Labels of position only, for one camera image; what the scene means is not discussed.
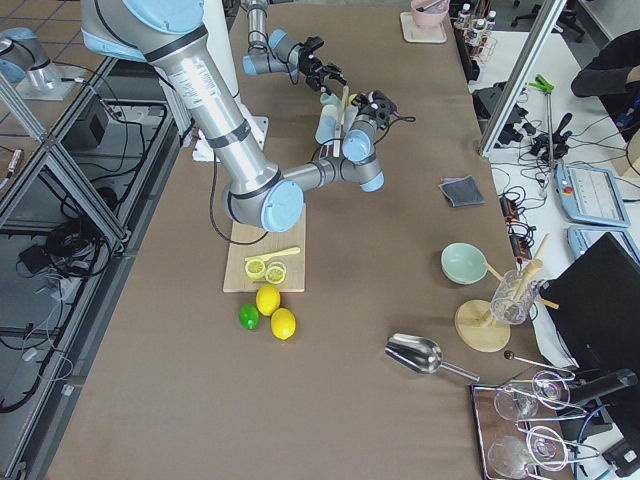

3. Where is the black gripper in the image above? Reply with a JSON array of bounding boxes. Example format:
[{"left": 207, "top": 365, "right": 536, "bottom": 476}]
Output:
[
  {"left": 355, "top": 90, "right": 398, "bottom": 130},
  {"left": 299, "top": 36, "right": 347, "bottom": 91}
]

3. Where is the green cup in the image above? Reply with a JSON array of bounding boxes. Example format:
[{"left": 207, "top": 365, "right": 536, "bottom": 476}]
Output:
[{"left": 320, "top": 92, "right": 340, "bottom": 107}]

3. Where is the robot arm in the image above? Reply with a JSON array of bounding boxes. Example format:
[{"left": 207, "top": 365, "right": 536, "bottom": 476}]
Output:
[
  {"left": 243, "top": 0, "right": 348, "bottom": 94},
  {"left": 81, "top": 1, "right": 397, "bottom": 232}
]

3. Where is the light blue cup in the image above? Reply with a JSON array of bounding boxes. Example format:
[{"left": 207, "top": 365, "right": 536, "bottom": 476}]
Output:
[{"left": 315, "top": 110, "right": 337, "bottom": 144}]

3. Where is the cream plastic tray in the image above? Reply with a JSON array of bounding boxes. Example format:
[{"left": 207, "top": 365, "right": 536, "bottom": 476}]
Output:
[{"left": 400, "top": 12, "right": 447, "bottom": 44}]

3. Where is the pink bowl with cubes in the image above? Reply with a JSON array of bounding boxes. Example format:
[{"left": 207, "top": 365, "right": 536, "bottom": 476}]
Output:
[{"left": 410, "top": 0, "right": 449, "bottom": 28}]

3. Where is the grey folded cloth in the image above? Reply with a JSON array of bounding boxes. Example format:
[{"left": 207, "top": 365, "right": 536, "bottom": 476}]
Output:
[{"left": 439, "top": 175, "right": 485, "bottom": 207}]

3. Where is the wooden cutting board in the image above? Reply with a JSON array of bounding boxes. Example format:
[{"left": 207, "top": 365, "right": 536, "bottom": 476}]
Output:
[{"left": 223, "top": 208, "right": 306, "bottom": 293}]

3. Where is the yellow plastic knife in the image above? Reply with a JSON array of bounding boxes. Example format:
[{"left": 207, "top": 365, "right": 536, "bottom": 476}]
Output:
[{"left": 244, "top": 246, "right": 301, "bottom": 262}]

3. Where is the mint green bowl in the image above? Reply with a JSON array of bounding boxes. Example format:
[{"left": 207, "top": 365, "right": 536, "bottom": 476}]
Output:
[{"left": 440, "top": 242, "right": 487, "bottom": 285}]

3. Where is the yellow lemon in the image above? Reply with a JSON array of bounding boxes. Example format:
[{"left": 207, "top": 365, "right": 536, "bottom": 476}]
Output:
[
  {"left": 256, "top": 284, "right": 281, "bottom": 317},
  {"left": 270, "top": 307, "right": 297, "bottom": 340}
]

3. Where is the seated person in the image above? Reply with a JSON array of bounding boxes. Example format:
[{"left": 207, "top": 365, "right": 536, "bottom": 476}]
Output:
[{"left": 571, "top": 30, "right": 639, "bottom": 141}]

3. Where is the glass mug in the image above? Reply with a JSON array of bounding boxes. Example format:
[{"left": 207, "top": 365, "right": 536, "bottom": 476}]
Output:
[{"left": 490, "top": 270, "right": 539, "bottom": 325}]

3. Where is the round wooden stand base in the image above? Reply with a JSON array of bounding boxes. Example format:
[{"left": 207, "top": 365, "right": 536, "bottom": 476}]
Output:
[{"left": 454, "top": 300, "right": 511, "bottom": 353}]

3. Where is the green lime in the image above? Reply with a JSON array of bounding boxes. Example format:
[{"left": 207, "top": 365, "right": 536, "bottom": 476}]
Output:
[{"left": 238, "top": 303, "right": 260, "bottom": 330}]

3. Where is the steel scoop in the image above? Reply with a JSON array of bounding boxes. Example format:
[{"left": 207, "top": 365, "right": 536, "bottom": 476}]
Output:
[{"left": 385, "top": 333, "right": 480, "bottom": 383}]

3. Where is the black monitor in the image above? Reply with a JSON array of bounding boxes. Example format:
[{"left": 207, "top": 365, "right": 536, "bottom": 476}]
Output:
[{"left": 541, "top": 233, "right": 639, "bottom": 372}]

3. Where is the white wire cup holder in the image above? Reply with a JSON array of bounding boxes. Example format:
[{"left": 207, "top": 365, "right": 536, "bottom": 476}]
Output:
[{"left": 317, "top": 86, "right": 357, "bottom": 160}]

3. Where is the green handled reach grabber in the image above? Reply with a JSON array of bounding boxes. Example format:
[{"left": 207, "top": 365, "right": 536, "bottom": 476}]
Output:
[{"left": 529, "top": 74, "right": 556, "bottom": 172}]

